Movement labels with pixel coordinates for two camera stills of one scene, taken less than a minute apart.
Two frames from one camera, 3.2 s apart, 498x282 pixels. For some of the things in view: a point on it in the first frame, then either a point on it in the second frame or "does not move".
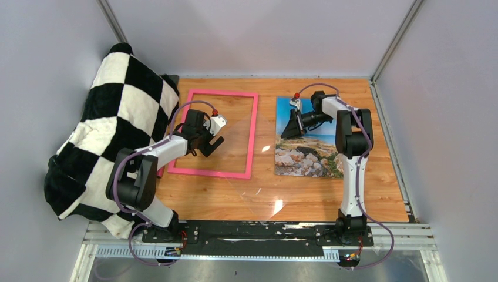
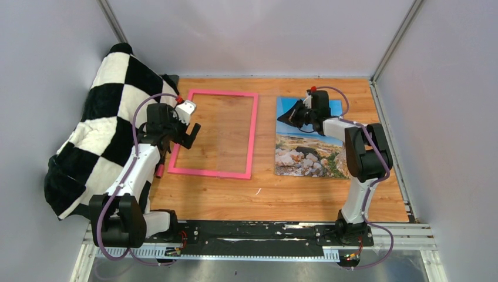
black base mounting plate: x=256 y=235 does not move
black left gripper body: x=205 y=137 -> x=175 y=129
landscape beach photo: x=312 y=155 does not move
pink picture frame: x=171 y=168 does not move
